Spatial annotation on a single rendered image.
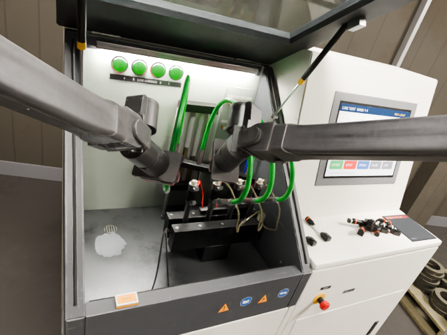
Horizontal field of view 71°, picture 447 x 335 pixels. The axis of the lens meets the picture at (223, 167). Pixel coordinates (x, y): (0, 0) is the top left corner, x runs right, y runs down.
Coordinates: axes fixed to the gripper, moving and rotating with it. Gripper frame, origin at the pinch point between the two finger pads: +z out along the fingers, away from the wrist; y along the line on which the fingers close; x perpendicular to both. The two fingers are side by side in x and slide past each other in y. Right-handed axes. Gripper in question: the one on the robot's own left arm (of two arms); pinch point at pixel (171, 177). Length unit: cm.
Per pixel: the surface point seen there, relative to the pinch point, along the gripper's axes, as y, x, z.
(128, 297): 5.8, 28.9, 7.0
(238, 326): -17, 33, 41
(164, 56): 16.5, -39.5, 6.9
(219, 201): -6.4, -0.9, 24.0
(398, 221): -71, -17, 81
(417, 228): -78, -16, 82
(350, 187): -48, -24, 63
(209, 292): -10.4, 24.3, 19.6
